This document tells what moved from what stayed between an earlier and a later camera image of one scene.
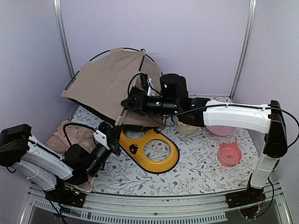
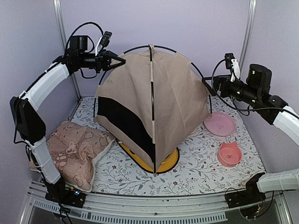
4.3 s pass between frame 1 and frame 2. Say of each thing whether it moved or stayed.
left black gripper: moved
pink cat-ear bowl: stayed
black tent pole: moved
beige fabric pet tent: moved
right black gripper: moved
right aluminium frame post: stayed
